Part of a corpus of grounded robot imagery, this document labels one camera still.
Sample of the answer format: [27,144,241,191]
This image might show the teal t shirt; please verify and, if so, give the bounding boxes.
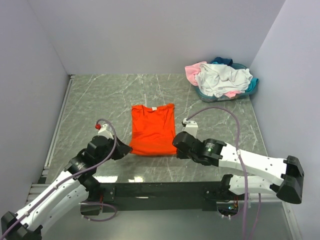
[245,78,259,95]

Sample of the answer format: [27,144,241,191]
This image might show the orange t shirt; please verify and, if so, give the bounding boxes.
[129,103,176,157]

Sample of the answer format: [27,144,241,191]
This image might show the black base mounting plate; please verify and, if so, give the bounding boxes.
[69,181,251,216]

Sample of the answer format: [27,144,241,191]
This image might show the pink t shirt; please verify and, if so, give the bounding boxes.
[184,62,244,99]

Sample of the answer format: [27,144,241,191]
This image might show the dark blue t shirt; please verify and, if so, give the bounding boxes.
[210,57,233,66]

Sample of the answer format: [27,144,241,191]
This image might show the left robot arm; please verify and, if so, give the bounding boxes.
[1,136,132,240]

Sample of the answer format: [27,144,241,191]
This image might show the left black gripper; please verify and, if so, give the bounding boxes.
[95,134,132,166]

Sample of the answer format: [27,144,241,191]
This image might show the teal plastic basket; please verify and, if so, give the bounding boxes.
[194,62,253,103]

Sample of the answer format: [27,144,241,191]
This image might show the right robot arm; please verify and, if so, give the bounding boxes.
[172,131,305,205]

